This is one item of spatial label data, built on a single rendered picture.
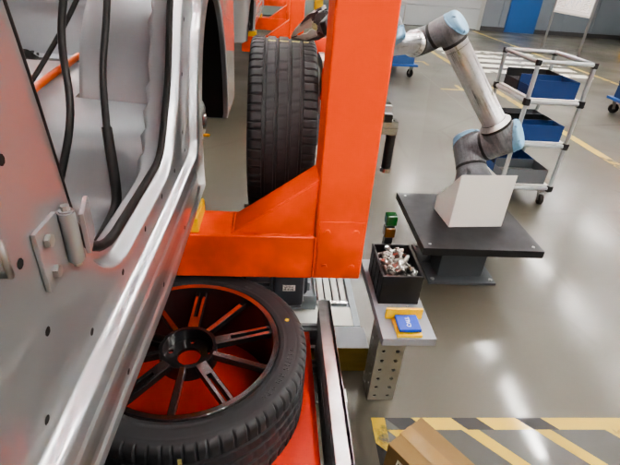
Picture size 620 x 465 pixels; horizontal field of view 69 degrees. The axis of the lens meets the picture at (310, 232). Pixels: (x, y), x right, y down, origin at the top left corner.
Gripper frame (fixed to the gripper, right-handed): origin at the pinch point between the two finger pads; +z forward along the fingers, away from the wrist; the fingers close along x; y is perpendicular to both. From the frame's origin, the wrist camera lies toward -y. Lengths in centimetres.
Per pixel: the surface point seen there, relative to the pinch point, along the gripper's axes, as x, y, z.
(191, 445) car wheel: -41, -117, 47
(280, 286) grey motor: -71, -41, 41
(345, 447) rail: -68, -112, 21
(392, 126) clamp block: -38.5, -18.2, -20.3
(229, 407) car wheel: -45, -107, 42
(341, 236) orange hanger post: -47, -57, 7
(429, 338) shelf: -79, -79, -6
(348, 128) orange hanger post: -16, -54, -7
